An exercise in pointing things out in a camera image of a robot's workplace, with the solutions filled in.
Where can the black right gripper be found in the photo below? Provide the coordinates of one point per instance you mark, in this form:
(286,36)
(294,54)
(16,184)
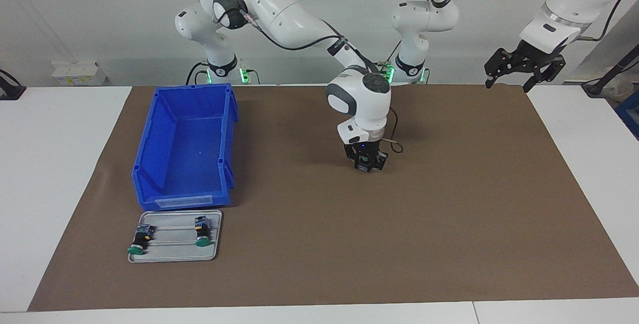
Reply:
(365,150)

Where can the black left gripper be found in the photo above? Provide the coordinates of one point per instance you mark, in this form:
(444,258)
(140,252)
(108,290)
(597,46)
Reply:
(536,54)

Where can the green push button switch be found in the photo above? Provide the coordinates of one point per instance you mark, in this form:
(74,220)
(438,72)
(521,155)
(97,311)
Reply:
(202,234)
(139,241)
(363,167)

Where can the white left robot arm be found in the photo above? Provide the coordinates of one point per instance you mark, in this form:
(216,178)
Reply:
(424,14)

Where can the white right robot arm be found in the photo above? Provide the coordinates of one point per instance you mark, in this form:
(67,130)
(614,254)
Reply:
(289,14)

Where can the brown table mat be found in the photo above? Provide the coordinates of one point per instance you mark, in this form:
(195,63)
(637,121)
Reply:
(374,239)

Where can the black stand pole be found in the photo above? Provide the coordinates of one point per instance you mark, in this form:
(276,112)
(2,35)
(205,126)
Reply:
(614,69)

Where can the blue crate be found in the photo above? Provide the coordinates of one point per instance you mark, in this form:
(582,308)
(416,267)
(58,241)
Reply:
(630,122)

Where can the blue plastic storage bin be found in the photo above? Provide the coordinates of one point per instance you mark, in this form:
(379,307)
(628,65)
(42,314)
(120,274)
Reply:
(184,164)

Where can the grey metal tray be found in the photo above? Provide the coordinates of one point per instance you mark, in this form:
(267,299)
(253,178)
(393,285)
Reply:
(174,251)

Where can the black table clamp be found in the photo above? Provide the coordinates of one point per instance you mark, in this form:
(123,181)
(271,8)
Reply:
(10,90)

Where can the white wall socket box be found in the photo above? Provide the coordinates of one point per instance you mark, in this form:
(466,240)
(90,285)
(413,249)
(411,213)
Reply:
(80,74)

